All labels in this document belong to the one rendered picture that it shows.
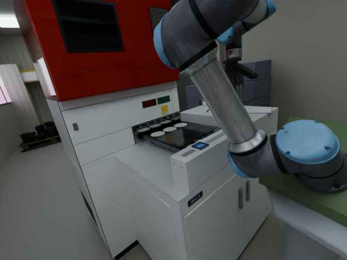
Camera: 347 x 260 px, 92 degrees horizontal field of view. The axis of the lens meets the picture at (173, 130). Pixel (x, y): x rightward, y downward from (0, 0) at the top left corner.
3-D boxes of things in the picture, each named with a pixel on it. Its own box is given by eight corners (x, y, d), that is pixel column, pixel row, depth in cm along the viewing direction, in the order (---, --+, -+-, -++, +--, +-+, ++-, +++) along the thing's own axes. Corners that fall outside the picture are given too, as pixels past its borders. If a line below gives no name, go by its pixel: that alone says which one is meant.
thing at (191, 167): (173, 184, 74) (169, 156, 70) (239, 141, 107) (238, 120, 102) (189, 193, 67) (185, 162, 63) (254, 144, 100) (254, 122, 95)
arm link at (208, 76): (293, 183, 46) (183, -19, 32) (240, 188, 56) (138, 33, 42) (290, 155, 55) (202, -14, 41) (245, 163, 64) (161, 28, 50)
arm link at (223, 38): (235, 10, 63) (242, 15, 71) (210, 30, 70) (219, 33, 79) (244, 30, 64) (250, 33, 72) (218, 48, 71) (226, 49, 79)
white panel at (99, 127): (80, 168, 100) (57, 101, 88) (179, 128, 148) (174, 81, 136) (81, 170, 98) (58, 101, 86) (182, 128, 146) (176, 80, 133)
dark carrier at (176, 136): (145, 135, 118) (145, 134, 118) (180, 122, 138) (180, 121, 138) (177, 147, 93) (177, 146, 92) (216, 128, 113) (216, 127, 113)
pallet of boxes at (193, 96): (269, 133, 314) (272, 59, 274) (237, 148, 273) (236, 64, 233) (217, 122, 421) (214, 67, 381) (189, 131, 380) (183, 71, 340)
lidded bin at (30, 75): (41, 80, 573) (37, 71, 564) (39, 79, 536) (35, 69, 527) (21, 82, 548) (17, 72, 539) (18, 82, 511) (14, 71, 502)
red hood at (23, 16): (46, 99, 138) (14, 14, 119) (134, 84, 186) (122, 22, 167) (59, 102, 82) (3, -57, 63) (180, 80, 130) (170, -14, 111)
